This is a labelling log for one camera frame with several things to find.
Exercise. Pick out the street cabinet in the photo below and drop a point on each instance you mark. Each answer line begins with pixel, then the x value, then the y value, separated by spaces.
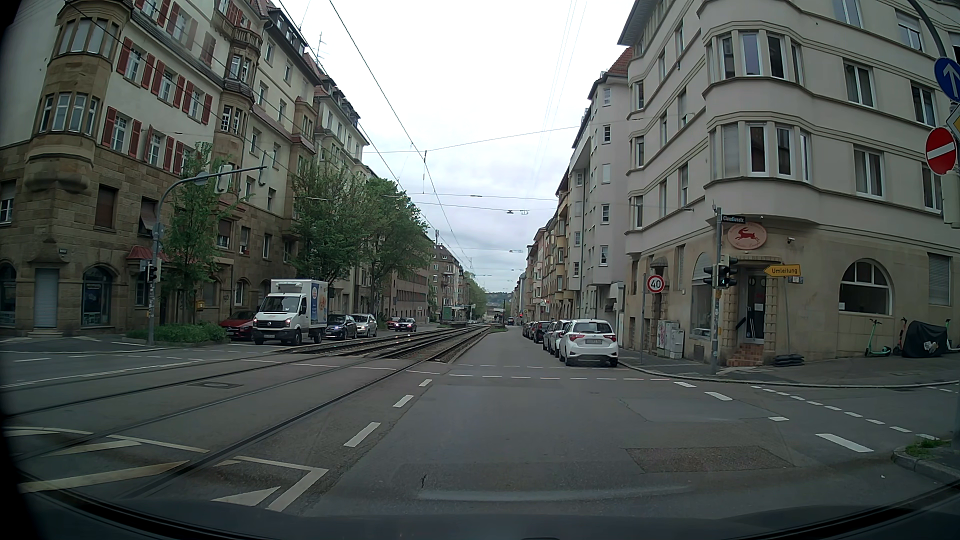
pixel 670 339

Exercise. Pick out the dark blue car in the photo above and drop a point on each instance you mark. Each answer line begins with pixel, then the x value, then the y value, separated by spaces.
pixel 341 326

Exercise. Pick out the road signs on curved post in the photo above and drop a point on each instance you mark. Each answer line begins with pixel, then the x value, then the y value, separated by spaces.
pixel 942 150

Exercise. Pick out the row of trees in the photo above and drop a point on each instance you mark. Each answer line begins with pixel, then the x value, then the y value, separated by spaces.
pixel 352 225

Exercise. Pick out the traffic light with street sign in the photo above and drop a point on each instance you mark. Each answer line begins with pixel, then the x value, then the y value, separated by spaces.
pixel 720 276

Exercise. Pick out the green electric scooter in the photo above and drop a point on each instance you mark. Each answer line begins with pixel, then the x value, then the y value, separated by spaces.
pixel 875 341

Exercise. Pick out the speed limit sign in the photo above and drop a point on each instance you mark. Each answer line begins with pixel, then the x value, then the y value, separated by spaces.
pixel 655 283

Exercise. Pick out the white box van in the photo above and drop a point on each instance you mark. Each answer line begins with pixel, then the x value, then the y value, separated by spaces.
pixel 291 311

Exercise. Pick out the tram track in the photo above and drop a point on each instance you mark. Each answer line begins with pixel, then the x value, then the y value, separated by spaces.
pixel 420 346

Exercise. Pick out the kerbed traffic island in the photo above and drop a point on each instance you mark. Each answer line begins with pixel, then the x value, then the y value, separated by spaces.
pixel 928 456

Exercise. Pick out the yellow detour sign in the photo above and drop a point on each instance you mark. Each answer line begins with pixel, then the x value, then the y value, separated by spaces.
pixel 782 271

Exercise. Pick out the row of buildings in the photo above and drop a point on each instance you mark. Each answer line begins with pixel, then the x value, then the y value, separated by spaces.
pixel 390 270
pixel 577 225

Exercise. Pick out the beige corner building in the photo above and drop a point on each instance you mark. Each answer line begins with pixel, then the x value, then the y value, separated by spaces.
pixel 795 172

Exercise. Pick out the row of parked cars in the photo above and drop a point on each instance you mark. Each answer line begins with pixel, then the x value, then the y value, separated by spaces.
pixel 544 331

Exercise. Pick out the low green bushes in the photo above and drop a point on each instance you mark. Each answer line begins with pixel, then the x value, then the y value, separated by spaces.
pixel 178 332

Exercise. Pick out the road markings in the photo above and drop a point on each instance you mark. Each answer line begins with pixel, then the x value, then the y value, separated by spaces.
pixel 362 434

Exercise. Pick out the dark red car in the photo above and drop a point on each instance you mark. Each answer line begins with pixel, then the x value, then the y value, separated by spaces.
pixel 406 324

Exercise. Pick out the silver car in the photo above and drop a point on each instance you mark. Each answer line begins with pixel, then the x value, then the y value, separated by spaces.
pixel 365 324

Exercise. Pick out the covered motorcycle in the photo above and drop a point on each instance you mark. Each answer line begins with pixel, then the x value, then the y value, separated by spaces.
pixel 924 339

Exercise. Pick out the car's own bonnet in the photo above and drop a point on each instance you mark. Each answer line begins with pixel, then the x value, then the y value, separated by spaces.
pixel 480 526

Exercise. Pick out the grey pavement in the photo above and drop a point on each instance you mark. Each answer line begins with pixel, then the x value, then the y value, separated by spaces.
pixel 90 343
pixel 825 370

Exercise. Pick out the grey asphalt road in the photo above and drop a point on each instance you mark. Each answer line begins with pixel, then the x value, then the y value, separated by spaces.
pixel 525 420

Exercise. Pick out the sandstone building with red shutters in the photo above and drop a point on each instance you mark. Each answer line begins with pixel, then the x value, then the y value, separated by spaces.
pixel 112 150

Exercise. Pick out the white hatchback car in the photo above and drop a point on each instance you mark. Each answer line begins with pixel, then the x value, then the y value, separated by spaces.
pixel 589 342

